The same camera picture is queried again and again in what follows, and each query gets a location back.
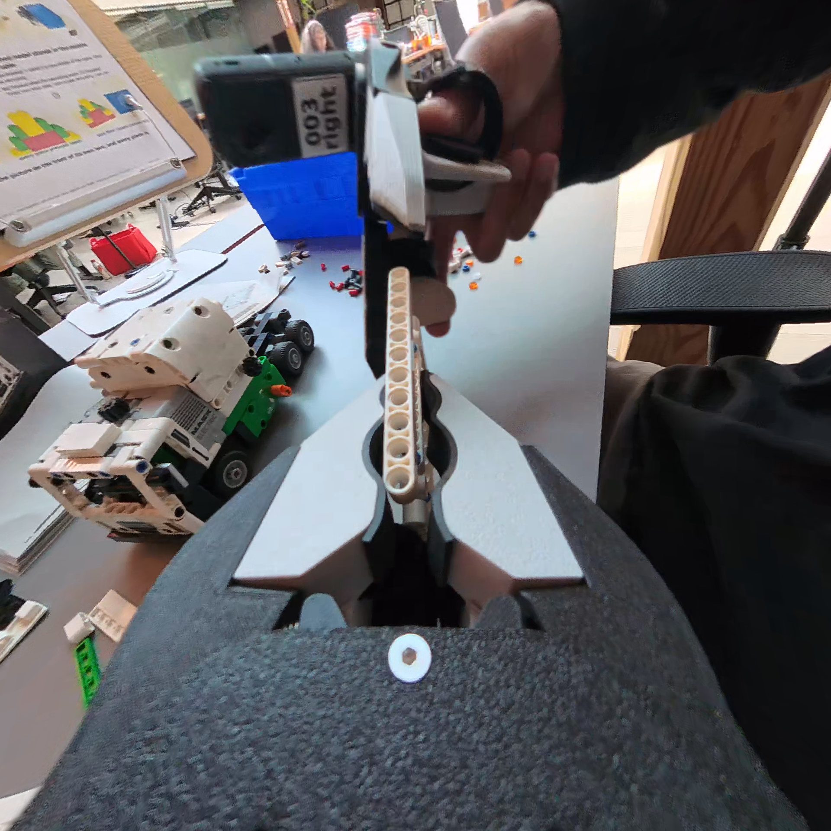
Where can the black chair armrest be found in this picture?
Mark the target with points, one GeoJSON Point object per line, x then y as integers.
{"type": "Point", "coordinates": [714, 285]}

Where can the pile of small lego pieces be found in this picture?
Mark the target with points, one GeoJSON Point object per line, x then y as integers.
{"type": "Point", "coordinates": [350, 279]}

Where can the white and green lego truck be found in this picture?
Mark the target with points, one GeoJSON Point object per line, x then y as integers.
{"type": "Point", "coordinates": [169, 415]}

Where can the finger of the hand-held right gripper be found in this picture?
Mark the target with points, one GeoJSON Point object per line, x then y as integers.
{"type": "Point", "coordinates": [389, 68]}
{"type": "Point", "coordinates": [393, 162]}

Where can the red plastic bin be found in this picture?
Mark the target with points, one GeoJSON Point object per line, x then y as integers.
{"type": "Point", "coordinates": [123, 250]}

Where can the stack of instruction booklets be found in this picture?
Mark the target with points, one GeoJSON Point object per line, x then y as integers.
{"type": "Point", "coordinates": [32, 539]}

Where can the green lego beam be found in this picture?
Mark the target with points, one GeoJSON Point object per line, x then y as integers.
{"type": "Point", "coordinates": [87, 668]}

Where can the white board stand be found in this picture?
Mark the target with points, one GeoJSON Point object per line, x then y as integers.
{"type": "Point", "coordinates": [139, 285]}

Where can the wooden post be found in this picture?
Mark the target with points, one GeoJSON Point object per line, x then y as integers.
{"type": "Point", "coordinates": [733, 214]}

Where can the group of grey lego pieces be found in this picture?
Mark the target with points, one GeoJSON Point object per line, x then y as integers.
{"type": "Point", "coordinates": [289, 256]}

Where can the black object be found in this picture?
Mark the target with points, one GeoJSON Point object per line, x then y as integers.
{"type": "Point", "coordinates": [23, 370]}

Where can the blue plastic bin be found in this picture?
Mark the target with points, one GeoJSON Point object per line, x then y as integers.
{"type": "Point", "coordinates": [305, 195]}

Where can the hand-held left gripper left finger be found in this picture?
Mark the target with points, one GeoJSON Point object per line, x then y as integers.
{"type": "Point", "coordinates": [318, 506]}

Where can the small white lego piece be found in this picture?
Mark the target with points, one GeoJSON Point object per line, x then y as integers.
{"type": "Point", "coordinates": [78, 628]}

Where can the person's right forearm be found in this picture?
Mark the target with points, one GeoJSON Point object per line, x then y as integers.
{"type": "Point", "coordinates": [681, 71]}

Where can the wooden instruction board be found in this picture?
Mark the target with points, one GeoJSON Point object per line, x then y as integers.
{"type": "Point", "coordinates": [71, 110]}

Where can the person's right hand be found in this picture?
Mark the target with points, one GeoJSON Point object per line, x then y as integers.
{"type": "Point", "coordinates": [526, 97]}

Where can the clear plastic bag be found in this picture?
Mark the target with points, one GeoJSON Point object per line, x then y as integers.
{"type": "Point", "coordinates": [259, 298]}

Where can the white lego beam assembly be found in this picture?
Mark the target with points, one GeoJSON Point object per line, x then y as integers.
{"type": "Point", "coordinates": [402, 389]}

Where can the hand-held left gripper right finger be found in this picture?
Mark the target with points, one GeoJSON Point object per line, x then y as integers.
{"type": "Point", "coordinates": [513, 513]}

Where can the person's black clothing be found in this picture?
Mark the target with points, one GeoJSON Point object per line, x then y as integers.
{"type": "Point", "coordinates": [727, 552]}

